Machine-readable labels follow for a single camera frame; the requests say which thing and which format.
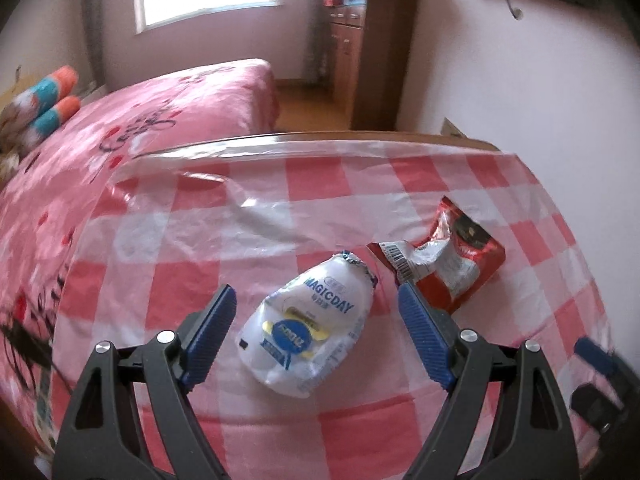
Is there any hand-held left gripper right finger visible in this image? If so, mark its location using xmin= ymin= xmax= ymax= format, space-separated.
xmin=397 ymin=281 xmax=583 ymax=480

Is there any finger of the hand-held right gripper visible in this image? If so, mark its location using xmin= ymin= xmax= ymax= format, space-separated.
xmin=572 ymin=337 xmax=621 ymax=378
xmin=570 ymin=382 xmax=630 ymax=433

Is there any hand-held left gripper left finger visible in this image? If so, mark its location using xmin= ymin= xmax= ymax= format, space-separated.
xmin=52 ymin=284 xmax=238 ymax=480

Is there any white milk pouch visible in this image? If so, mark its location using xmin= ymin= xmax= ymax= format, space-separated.
xmin=235 ymin=251 xmax=378 ymax=400

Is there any red snack packet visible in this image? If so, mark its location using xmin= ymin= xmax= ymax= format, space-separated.
xmin=366 ymin=196 xmax=507 ymax=316

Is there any brown wooden cabinet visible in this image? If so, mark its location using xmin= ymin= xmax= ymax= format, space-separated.
xmin=327 ymin=0 xmax=418 ymax=131

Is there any rolled cartoon quilt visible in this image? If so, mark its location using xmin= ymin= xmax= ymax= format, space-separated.
xmin=0 ymin=65 xmax=81 ymax=153

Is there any grey curtain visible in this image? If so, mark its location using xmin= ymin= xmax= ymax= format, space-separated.
xmin=80 ymin=0 xmax=108 ymax=92
xmin=305 ymin=25 xmax=331 ymax=83

